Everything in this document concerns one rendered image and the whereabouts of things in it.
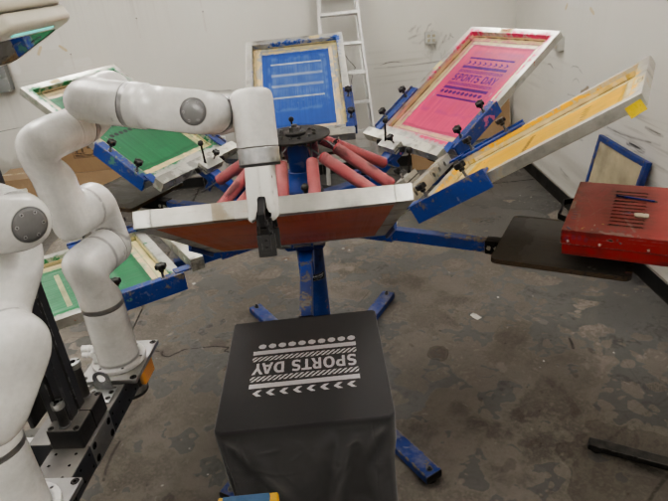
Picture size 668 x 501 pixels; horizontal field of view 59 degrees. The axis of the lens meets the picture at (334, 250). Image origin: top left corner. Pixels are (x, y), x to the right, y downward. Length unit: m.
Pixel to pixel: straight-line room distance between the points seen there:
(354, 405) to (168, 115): 0.85
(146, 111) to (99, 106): 0.12
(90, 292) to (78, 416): 0.26
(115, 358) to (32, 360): 0.52
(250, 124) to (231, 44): 4.78
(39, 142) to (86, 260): 0.27
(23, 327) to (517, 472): 2.13
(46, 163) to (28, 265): 0.32
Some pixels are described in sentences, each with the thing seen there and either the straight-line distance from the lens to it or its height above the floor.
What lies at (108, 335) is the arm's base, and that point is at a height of 1.24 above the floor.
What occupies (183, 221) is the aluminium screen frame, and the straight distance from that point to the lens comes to 1.25.
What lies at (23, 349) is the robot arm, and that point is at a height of 1.50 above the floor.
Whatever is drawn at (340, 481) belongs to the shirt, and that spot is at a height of 0.73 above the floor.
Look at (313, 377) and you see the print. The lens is 1.63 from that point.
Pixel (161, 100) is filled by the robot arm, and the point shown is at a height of 1.77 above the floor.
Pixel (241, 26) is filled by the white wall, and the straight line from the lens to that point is 5.79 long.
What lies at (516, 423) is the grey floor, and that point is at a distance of 2.89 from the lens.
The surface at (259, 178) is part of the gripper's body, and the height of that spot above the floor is 1.63.
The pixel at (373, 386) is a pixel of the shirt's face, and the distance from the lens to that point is 1.58.
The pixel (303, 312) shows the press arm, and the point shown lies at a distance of 1.96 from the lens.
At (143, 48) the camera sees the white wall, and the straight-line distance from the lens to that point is 5.97.
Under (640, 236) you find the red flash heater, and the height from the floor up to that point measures 1.10.
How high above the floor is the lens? 1.95
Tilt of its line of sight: 26 degrees down
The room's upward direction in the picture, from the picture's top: 6 degrees counter-clockwise
